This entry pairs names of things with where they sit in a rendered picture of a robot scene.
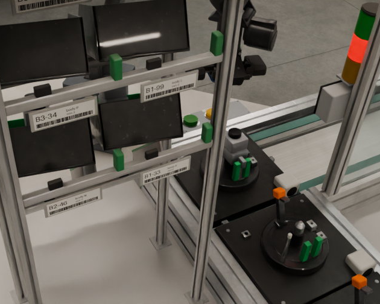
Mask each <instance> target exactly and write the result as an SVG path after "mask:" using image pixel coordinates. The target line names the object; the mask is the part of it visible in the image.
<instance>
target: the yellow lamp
mask: <svg viewBox="0 0 380 304"><path fill-rule="evenodd" d="M360 66H361V63H358V62H355V61H353V60H351V59H350V58H349V57H348V55H347V57H346V61H345V64H344V68H343V71H342V75H341V76H342V78H343V79H344V80H345V81H346V82H348V83H351V84H355V82H356V78H357V76H358V72H359V69H360Z"/></svg>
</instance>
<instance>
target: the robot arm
mask: <svg viewBox="0 0 380 304"><path fill-rule="evenodd" d="M210 2H211V4H212V5H213V6H214V7H215V9H216V10H215V11H213V12H212V14H211V15H210V16H209V17H208V19H209V20H210V21H214V22H217V31H219V32H221V22H222V16H223V5H224V0H210ZM119 3H125V0H105V3H104V5H107V4H119ZM243 10H244V11H245V12H244V13H243V14H242V18H241V27H240V32H239V40H238V49H237V53H236V62H235V70H234V75H233V83H232V86H233V85H238V86H239V85H242V83H243V81H244V80H249V79H250V78H252V76H258V75H265V74H266V70H267V67H266V65H265V63H264V62H263V60H262V59H261V57H260V56H259V55H247V56H244V61H242V59H241V51H242V50H241V48H240V46H241V37H242V40H243V41H244V45H246V46H249V47H252V48H257V49H263V50H266V51H271V52H272V50H273V47H274V44H275V41H276V37H277V25H276V24H277V20H274V19H264V18H261V17H256V16H255V13H256V10H255V8H254V6H253V4H252V2H251V0H244V5H243ZM242 28H244V32H243V36H242ZM197 69H198V80H204V78H205V73H208V75H209V77H210V79H211V81H212V82H215V75H216V69H217V63H214V64H211V65H207V66H202V67H199V68H195V69H191V70H188V71H185V72H189V71H194V70H197ZM109 74H110V65H105V66H100V67H97V68H92V69H90V75H84V76H83V78H84V79H88V80H96V79H99V78H102V77H103V76H104V75H109Z"/></svg>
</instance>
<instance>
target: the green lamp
mask: <svg viewBox="0 0 380 304"><path fill-rule="evenodd" d="M374 22H375V17H374V16H370V15H368V14H365V13H364V12H363V11H362V9H360V13H359V16H358V20H357V23H356V27H355V31H354V33H355V35H356V36H357V37H359V38H360V39H363V40H369V37H370V34H371V31H372V28H373V24H374Z"/></svg>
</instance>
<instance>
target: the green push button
mask: <svg viewBox="0 0 380 304"><path fill-rule="evenodd" d="M183 123H184V124H185V125H187V126H195V125H197V124H198V118H197V117H196V116H195V115H186V116H184V117H183Z"/></svg>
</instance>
